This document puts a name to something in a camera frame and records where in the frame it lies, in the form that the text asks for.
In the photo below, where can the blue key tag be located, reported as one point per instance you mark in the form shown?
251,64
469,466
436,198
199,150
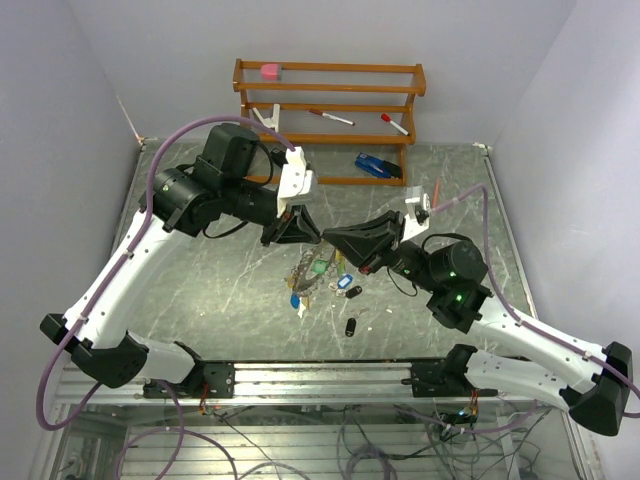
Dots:
344,281

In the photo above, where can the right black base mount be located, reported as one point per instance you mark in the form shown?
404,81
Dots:
427,379

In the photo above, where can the white clamp tool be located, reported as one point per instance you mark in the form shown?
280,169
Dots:
273,121

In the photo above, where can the pink eraser block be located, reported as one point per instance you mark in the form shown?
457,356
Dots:
270,72

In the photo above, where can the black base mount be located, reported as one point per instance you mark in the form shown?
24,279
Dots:
427,379
215,380

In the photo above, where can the black key tag upper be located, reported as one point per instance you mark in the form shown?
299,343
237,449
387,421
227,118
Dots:
353,292

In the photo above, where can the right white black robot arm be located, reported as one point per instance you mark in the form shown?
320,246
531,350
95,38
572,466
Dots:
584,379

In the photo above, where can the black key tag lower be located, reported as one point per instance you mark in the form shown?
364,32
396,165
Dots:
350,327

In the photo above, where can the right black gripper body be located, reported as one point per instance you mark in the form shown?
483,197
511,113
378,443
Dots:
382,246

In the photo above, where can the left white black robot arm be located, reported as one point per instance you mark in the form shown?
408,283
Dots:
180,204

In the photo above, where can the orange pencil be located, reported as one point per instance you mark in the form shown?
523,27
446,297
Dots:
436,191

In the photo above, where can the blue stapler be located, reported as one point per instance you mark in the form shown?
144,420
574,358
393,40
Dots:
377,167

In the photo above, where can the black key tag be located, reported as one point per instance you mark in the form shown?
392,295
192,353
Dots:
353,292
350,327

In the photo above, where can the green key tag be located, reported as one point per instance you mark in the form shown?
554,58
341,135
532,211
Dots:
319,266

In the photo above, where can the aluminium rail frame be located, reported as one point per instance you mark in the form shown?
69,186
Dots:
244,384

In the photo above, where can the silver key on lower tag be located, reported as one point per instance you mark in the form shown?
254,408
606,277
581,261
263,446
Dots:
358,312

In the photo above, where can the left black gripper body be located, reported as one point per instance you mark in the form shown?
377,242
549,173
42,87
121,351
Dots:
276,230

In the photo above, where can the red capped white marker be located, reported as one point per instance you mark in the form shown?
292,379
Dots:
386,118

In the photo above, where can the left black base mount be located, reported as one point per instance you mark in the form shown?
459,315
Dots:
215,380

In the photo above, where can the wooden three-tier rack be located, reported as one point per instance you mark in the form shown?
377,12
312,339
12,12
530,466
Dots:
356,91

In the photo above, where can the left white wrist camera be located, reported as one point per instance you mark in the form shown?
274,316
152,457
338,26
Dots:
297,182

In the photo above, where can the red white marker pen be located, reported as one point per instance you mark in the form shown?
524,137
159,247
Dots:
332,117

